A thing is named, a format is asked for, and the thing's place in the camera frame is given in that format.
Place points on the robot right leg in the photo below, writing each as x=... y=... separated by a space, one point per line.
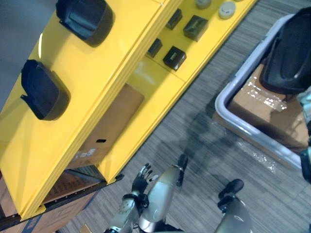
x=234 y=217

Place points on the round grey plastic part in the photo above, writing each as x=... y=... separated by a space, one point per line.
x=226 y=10
x=202 y=3

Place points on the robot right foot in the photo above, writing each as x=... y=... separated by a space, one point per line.
x=232 y=188

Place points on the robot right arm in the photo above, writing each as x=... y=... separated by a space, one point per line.
x=306 y=162

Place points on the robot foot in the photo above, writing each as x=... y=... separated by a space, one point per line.
x=182 y=167
x=232 y=188

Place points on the black plastic housing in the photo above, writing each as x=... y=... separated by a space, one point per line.
x=43 y=94
x=85 y=19
x=289 y=55

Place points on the robot leg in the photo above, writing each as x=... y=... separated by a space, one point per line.
x=234 y=217
x=158 y=199

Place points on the grey plastic bin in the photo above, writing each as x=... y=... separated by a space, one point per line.
x=227 y=114

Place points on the brown printed cardboard box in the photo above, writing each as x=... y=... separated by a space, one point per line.
x=65 y=211

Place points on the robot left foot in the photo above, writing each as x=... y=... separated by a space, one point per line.
x=182 y=167

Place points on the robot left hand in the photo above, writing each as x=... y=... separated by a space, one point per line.
x=139 y=184

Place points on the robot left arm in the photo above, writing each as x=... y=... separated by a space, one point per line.
x=125 y=208

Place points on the robot left leg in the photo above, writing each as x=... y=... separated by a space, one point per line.
x=158 y=199

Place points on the taped brown cardboard box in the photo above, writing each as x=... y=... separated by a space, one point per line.
x=264 y=116

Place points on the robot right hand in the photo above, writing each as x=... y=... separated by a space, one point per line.
x=305 y=98

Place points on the brown cardboard box with slot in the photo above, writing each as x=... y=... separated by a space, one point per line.
x=114 y=116

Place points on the small black box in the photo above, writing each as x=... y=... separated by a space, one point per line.
x=174 y=58
x=154 y=48
x=174 y=19
x=195 y=28

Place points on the yellow metal shelf unit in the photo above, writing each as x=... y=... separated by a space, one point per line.
x=97 y=72

